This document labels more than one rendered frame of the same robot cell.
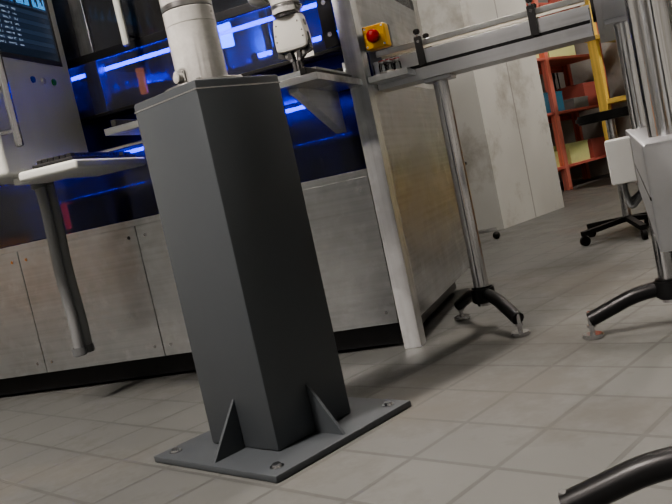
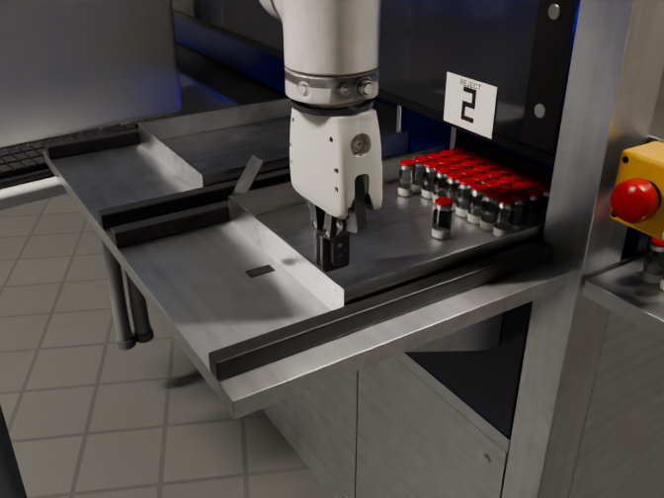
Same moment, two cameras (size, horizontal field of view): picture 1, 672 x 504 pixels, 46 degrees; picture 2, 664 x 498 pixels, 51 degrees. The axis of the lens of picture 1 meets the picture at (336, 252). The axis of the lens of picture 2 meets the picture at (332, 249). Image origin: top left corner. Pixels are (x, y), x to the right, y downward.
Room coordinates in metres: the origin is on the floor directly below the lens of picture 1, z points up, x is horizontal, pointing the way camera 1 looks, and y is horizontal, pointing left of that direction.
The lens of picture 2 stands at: (1.83, -0.38, 1.25)
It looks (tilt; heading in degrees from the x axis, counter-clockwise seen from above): 28 degrees down; 37
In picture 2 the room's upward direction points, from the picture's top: straight up
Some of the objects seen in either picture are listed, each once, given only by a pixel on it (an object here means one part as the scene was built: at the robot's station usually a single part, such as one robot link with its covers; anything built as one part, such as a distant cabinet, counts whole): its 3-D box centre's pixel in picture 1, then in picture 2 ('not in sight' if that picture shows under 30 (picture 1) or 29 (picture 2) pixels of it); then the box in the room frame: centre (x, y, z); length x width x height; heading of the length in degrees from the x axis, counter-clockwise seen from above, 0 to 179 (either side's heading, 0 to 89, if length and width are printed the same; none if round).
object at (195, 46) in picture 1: (196, 50); not in sight; (1.89, 0.22, 0.95); 0.19 x 0.19 x 0.18
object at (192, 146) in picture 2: not in sight; (272, 137); (2.61, 0.32, 0.90); 0.34 x 0.26 x 0.04; 159
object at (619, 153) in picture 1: (620, 160); not in sight; (1.62, -0.61, 0.50); 0.12 x 0.05 x 0.09; 159
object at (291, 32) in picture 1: (290, 32); (331, 147); (2.32, -0.01, 1.03); 0.10 x 0.07 x 0.11; 69
